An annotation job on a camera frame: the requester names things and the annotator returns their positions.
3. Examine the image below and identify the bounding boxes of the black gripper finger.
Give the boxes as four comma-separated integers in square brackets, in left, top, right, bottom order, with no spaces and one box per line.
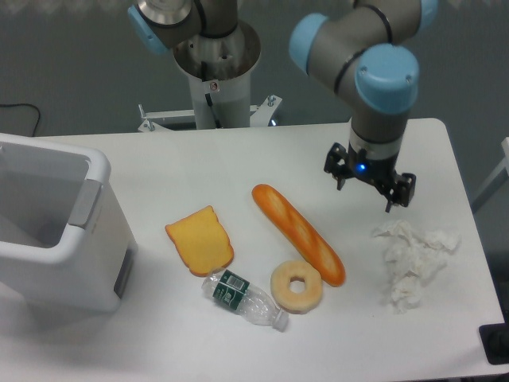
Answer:
[324,142,350,191]
[385,173,417,212]

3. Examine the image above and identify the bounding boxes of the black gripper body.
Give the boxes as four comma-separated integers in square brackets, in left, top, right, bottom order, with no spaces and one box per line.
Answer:
[348,131,402,188]

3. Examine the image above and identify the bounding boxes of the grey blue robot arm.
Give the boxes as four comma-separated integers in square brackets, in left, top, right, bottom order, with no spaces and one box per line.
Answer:
[289,1,438,209]

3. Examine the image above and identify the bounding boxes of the second grey blue robot arm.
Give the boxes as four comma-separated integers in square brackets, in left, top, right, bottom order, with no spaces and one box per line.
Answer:
[127,0,238,54]

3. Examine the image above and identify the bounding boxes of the white trash can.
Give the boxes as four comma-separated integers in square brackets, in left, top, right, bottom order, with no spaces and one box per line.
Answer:
[1,134,138,312]

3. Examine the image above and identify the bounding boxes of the crumpled white tissue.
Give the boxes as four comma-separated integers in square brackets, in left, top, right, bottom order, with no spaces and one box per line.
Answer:
[372,220,461,314]

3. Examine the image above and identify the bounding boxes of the orange baguette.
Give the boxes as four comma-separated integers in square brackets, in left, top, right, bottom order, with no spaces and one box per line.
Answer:
[251,184,346,287]

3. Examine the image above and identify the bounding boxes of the beige donut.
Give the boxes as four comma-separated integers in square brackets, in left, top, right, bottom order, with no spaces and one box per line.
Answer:
[270,260,323,314]

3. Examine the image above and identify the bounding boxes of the yellow toast slice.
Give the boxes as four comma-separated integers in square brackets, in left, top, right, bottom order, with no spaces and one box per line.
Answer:
[165,205,234,277]

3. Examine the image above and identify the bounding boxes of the clear plastic bottle green label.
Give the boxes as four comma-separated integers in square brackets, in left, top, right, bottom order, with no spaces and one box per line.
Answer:
[202,268,289,332]

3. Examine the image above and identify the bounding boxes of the black device at table edge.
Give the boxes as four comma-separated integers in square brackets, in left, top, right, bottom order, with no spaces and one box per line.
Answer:
[479,323,508,365]

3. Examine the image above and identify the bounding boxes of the white frame at right edge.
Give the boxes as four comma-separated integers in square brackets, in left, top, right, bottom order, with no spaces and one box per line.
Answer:
[471,137,508,213]

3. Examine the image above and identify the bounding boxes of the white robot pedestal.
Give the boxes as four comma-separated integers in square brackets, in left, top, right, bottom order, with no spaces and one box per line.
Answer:
[138,21,282,132]

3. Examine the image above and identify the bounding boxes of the black cable on floor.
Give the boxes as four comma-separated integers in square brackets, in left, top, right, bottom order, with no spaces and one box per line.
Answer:
[0,103,41,136]

